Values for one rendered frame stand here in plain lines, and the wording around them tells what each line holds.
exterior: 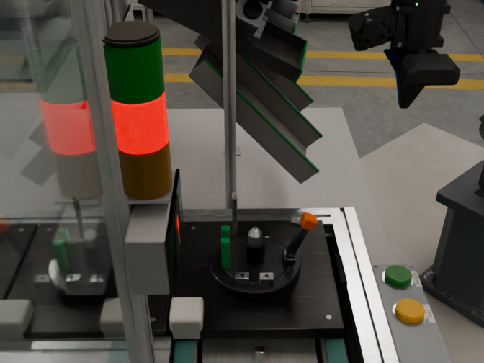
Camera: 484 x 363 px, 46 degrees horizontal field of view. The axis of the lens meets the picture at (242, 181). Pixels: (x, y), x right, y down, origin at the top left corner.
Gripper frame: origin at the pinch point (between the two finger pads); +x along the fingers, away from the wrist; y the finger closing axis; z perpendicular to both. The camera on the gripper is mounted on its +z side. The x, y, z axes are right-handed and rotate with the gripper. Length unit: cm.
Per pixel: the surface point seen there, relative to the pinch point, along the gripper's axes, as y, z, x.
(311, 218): 5.4, 12.2, 18.3
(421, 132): -56, -24, 39
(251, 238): 5.9, 20.7, 21.6
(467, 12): -410, -173, 125
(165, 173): 25.4, 29.5, -2.9
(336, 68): -294, -45, 125
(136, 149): 26.6, 31.7, -6.2
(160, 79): 24.9, 29.2, -12.1
